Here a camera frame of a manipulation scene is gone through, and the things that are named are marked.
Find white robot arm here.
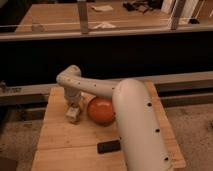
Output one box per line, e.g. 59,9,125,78
56,65,174,171

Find orange ceramic bowl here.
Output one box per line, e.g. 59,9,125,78
87,97,115,125

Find black phone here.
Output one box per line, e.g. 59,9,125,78
97,140,121,154

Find crumpled white paper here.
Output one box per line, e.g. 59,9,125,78
93,22,116,29

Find white paper on table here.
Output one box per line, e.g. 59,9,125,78
91,5,113,12

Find metal post left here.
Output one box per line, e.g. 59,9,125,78
77,0,89,34

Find metal post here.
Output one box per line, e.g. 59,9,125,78
77,0,89,34
169,0,186,30

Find black cables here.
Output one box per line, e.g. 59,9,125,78
122,0,155,14

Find metal rail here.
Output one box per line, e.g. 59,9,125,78
0,70,213,107

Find metal post right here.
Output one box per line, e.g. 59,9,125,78
169,0,186,30

